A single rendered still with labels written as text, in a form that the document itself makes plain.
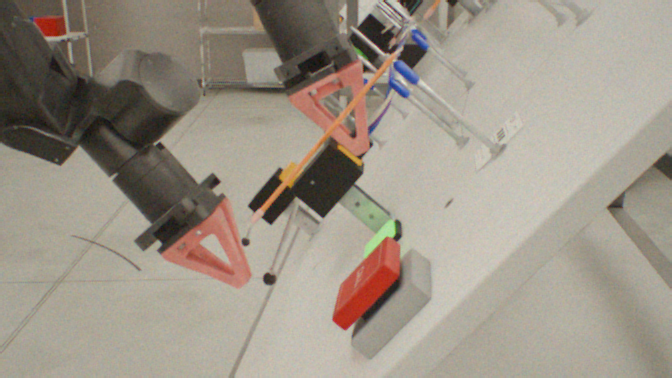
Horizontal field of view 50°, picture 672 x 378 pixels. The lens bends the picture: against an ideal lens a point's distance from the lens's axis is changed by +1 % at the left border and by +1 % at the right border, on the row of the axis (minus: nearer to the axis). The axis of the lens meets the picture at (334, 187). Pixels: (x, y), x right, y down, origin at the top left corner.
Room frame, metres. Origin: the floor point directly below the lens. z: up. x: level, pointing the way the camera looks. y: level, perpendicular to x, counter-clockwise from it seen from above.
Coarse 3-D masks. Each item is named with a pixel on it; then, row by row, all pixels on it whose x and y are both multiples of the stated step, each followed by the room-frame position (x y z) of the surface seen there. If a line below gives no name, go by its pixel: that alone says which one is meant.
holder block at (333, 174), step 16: (336, 144) 0.62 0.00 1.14; (320, 160) 0.60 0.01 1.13; (336, 160) 0.60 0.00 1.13; (304, 176) 0.60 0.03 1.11; (320, 176) 0.60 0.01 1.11; (336, 176) 0.60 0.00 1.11; (352, 176) 0.60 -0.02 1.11; (304, 192) 0.60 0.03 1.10; (320, 192) 0.60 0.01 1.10; (336, 192) 0.60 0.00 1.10; (320, 208) 0.60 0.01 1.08
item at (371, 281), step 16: (384, 240) 0.42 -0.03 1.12; (368, 256) 0.43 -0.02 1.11; (384, 256) 0.39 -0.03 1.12; (352, 272) 0.43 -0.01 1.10; (368, 272) 0.40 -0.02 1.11; (384, 272) 0.38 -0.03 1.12; (352, 288) 0.40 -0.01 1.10; (368, 288) 0.38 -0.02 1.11; (384, 288) 0.38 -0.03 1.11; (336, 304) 0.40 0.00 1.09; (352, 304) 0.38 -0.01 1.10; (368, 304) 0.38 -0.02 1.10; (336, 320) 0.38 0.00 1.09; (352, 320) 0.38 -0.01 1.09
